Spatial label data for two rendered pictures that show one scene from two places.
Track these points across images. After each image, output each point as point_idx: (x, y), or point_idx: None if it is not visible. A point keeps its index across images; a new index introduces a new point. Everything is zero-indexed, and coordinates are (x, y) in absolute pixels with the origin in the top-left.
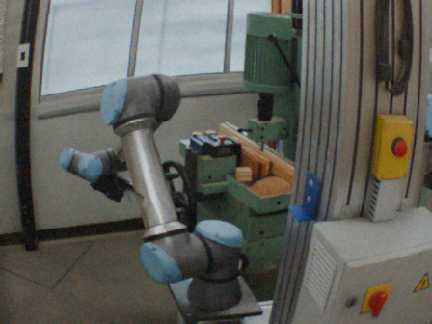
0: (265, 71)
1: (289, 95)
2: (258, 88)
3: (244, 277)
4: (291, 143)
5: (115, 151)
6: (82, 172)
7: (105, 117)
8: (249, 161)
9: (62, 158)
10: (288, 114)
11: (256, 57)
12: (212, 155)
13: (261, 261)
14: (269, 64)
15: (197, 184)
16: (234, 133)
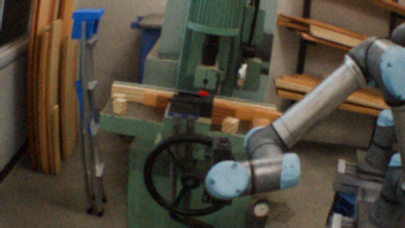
0: (235, 14)
1: (221, 35)
2: (230, 32)
3: (260, 220)
4: (189, 83)
5: (286, 138)
6: (293, 181)
7: (404, 91)
8: (221, 111)
9: (227, 184)
10: (219, 53)
11: (230, 1)
12: (209, 115)
13: (251, 202)
14: (239, 6)
15: (195, 153)
16: (143, 90)
